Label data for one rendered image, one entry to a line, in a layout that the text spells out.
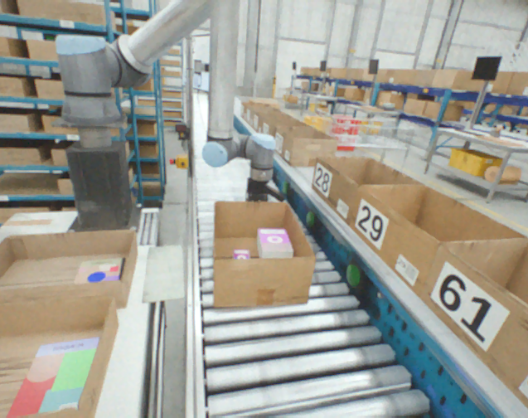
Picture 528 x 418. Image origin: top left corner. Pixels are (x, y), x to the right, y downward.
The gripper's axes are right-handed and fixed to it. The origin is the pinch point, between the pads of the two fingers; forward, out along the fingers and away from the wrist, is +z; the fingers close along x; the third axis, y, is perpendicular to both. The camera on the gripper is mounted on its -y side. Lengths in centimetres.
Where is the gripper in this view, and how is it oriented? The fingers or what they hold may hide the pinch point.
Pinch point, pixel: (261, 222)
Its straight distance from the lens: 127.3
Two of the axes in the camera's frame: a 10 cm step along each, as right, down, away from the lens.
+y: -9.7, 0.2, -2.4
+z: -0.8, 9.0, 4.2
